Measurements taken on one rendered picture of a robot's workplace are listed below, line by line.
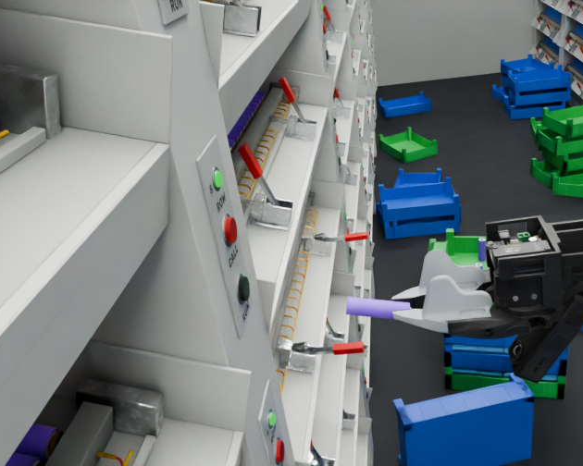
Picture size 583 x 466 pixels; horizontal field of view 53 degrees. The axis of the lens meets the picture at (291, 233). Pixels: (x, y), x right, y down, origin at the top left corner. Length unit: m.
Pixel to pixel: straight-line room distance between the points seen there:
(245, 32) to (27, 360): 0.40
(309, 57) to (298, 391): 0.54
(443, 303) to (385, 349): 1.30
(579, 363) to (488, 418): 0.49
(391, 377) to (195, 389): 1.42
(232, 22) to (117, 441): 0.35
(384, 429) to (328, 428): 0.73
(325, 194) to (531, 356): 0.55
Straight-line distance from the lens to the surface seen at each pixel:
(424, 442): 1.42
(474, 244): 1.67
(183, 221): 0.31
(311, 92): 0.99
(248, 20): 0.54
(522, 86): 3.67
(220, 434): 0.39
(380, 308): 0.59
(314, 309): 0.80
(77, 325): 0.22
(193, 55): 0.34
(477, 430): 1.45
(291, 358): 0.70
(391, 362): 1.81
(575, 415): 1.70
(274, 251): 0.56
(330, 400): 0.94
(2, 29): 0.31
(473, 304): 0.57
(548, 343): 0.62
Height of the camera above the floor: 1.19
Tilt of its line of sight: 27 degrees down
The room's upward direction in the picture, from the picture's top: 10 degrees counter-clockwise
